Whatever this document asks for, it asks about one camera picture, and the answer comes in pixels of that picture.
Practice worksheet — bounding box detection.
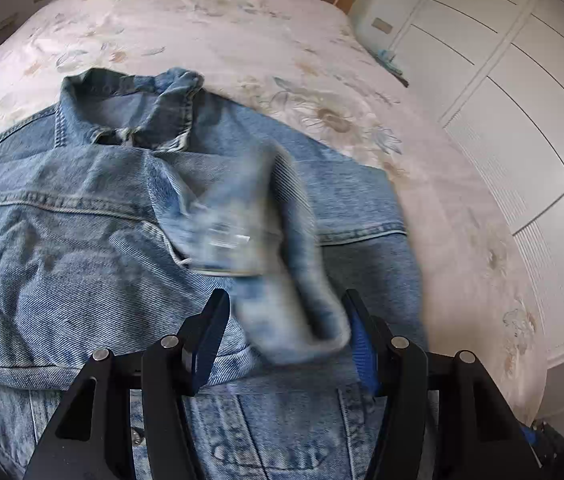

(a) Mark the blue denim jacket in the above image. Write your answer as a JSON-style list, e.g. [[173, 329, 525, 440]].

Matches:
[[0, 68, 425, 479]]

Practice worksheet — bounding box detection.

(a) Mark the white wardrobe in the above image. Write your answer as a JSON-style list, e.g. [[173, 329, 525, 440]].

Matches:
[[391, 0, 564, 365]]

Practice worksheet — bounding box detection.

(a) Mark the wooden nightstand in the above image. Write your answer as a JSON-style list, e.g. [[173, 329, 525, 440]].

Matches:
[[372, 50, 409, 88]]

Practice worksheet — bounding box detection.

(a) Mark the floral white bedspread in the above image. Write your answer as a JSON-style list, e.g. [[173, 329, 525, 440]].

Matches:
[[0, 0, 547, 422]]

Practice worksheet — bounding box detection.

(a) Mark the wall outlet right of bed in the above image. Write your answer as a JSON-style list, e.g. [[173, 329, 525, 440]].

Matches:
[[372, 18, 393, 35]]

